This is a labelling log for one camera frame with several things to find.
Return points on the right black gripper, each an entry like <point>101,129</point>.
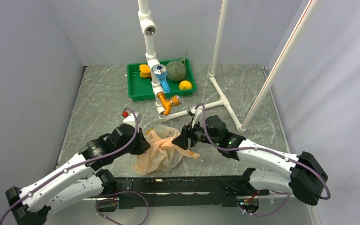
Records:
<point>187,131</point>

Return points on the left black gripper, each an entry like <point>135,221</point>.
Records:
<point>143,145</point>

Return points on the translucent orange plastic bag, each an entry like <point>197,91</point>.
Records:
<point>162,155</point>

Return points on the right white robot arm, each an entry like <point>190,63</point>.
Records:
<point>300,175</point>

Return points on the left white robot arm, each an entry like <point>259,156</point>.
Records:
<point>82,176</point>

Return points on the yellow fake lemon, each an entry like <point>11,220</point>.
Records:
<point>185,85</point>

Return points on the yellow fake bell pepper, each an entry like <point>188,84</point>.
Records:
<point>144,71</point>

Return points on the green fake melon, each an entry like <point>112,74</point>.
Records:
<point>176,71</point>

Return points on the white pole with red stripe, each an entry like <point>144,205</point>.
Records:
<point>290,43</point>

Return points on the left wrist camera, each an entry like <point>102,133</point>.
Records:
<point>130,119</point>

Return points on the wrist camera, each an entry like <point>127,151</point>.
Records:
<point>196,113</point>
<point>130,119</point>

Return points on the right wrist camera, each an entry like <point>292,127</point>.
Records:
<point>196,113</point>

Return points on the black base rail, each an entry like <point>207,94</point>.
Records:
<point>180,191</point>

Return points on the blue tap handle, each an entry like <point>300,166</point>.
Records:
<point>160,73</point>

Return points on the white PVC pipe frame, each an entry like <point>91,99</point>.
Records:
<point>148,29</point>

